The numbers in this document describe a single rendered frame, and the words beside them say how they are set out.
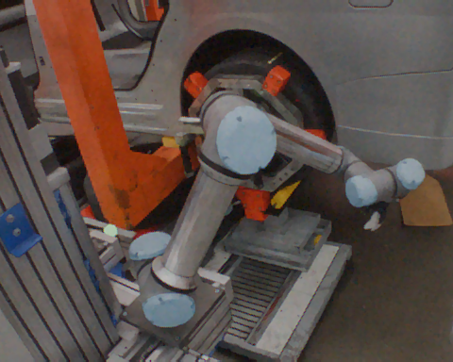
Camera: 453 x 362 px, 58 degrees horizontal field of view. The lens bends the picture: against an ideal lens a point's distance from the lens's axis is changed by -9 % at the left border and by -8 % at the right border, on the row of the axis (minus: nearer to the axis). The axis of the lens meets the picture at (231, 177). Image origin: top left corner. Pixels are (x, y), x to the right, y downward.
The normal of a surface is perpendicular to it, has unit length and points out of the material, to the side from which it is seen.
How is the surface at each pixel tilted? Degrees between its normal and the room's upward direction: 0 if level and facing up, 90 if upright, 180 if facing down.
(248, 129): 84
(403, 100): 90
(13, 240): 90
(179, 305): 96
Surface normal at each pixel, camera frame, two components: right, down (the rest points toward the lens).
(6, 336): 0.84, 0.16
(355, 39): -0.50, 0.51
